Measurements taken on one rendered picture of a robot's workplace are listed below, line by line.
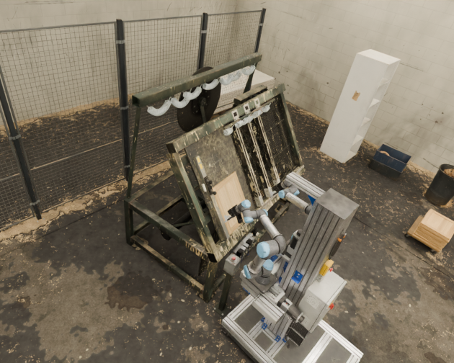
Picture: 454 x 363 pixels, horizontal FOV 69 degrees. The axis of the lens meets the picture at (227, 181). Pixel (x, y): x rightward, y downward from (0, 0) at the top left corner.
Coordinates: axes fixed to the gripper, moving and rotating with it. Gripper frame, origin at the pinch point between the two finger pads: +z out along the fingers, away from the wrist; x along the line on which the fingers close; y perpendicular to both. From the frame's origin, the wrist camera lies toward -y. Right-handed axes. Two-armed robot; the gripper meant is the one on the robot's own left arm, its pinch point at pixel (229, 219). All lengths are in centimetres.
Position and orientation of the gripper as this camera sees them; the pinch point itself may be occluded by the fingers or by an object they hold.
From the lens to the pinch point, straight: 310.4
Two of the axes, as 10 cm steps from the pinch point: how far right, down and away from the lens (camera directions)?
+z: -4.6, 4.4, 7.7
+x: -7.0, 3.6, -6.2
